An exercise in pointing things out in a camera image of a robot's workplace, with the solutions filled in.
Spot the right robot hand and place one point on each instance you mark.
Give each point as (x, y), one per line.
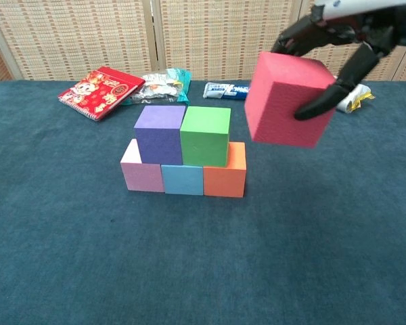
(358, 30)

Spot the red foam cube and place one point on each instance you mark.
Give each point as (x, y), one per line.
(284, 101)

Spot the green foam cube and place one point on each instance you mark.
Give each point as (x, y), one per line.
(204, 139)

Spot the orange foam cube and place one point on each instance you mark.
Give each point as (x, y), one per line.
(225, 179)

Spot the purple foam cube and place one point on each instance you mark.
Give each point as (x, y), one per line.
(159, 139)

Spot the pink foam cube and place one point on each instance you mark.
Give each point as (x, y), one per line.
(140, 176)

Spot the white yellow snack bag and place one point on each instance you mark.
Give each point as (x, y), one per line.
(355, 98)

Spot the white blue toothpaste tube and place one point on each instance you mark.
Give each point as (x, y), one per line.
(223, 90)

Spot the clear teal snack bag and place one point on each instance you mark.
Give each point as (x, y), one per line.
(162, 88)

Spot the light blue foam cube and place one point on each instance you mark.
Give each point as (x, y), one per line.
(182, 179)

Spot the red snack packet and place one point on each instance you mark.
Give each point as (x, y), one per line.
(101, 91)

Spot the dark teal table mat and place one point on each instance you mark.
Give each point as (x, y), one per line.
(155, 264)

